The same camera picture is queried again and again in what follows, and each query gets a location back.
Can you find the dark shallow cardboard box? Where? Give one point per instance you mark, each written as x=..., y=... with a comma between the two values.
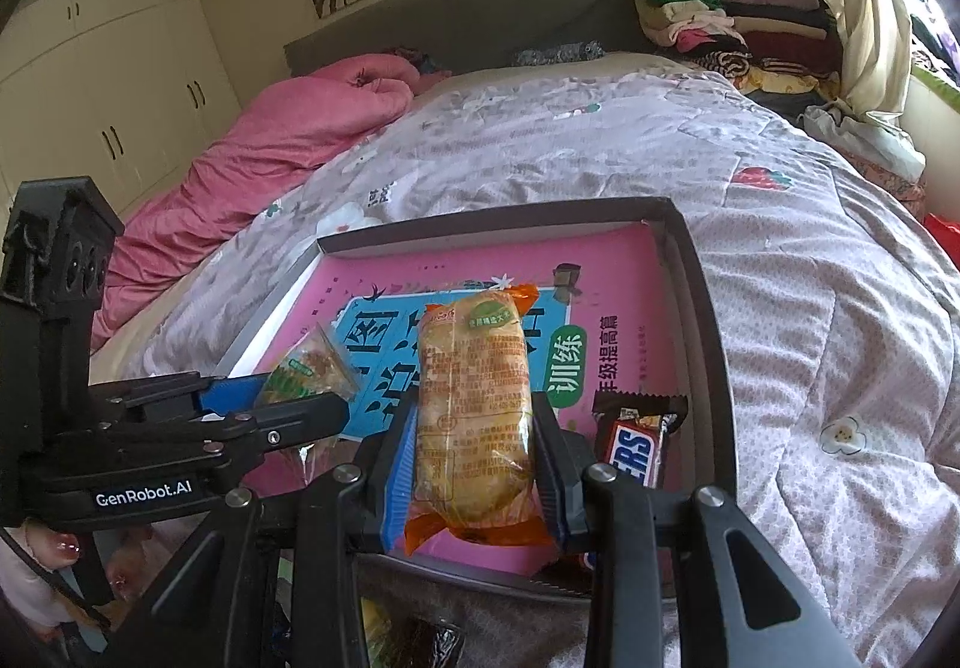
x=702, y=451

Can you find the pile of folded clothes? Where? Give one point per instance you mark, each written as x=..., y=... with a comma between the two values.
x=786, y=53

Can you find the dark grey headboard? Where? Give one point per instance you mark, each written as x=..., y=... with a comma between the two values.
x=467, y=35

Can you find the cream wardrobe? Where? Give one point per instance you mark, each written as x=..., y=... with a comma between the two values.
x=127, y=92

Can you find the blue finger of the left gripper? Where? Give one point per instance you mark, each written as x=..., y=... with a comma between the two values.
x=233, y=395

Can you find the pink blanket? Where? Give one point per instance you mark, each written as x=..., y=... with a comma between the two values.
x=286, y=133

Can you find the black cartoon snack pack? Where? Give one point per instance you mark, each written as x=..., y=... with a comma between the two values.
x=394, y=641

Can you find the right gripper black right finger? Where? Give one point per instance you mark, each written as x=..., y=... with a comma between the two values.
x=560, y=458

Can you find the clear pack brown rice cakes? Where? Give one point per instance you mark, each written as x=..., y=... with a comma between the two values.
x=313, y=366

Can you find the red plastic bag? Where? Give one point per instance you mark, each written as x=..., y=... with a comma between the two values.
x=947, y=235

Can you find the orange bread pack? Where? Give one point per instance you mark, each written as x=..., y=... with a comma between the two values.
x=474, y=463

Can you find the Snickers chocolate bar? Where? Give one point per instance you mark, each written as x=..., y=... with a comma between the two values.
x=633, y=431

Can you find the pink and blue book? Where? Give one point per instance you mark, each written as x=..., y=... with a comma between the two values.
x=600, y=325

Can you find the person's left hand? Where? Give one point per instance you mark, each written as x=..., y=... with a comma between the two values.
x=32, y=554

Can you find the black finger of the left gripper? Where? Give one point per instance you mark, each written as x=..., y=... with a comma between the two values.
x=261, y=428

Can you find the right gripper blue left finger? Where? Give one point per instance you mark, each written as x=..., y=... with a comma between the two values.
x=390, y=483

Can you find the cream curtain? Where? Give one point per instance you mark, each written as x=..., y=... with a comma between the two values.
x=847, y=1

